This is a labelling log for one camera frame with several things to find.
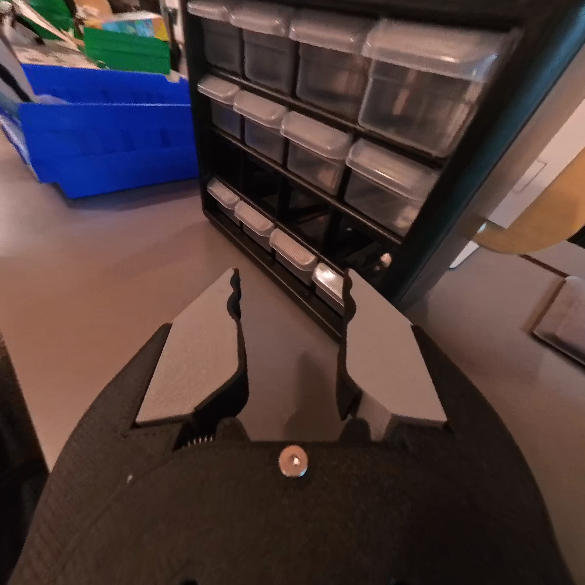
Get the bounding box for blue plastic bin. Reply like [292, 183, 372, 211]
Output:
[18, 63, 200, 200]

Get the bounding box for black drawer cabinet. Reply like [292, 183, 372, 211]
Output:
[183, 0, 585, 343]

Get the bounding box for colourful printed box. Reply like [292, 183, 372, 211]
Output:
[102, 10, 171, 43]

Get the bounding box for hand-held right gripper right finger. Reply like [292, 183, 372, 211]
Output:
[336, 269, 448, 440]

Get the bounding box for rows of clear drawers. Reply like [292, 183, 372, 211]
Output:
[187, 0, 524, 316]

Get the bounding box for curved wooden chair back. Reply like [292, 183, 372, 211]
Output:
[472, 146, 585, 255]

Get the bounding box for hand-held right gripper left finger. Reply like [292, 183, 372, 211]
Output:
[135, 268, 250, 426]

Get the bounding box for green plastic bin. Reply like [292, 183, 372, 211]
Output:
[27, 0, 77, 29]
[83, 27, 173, 75]

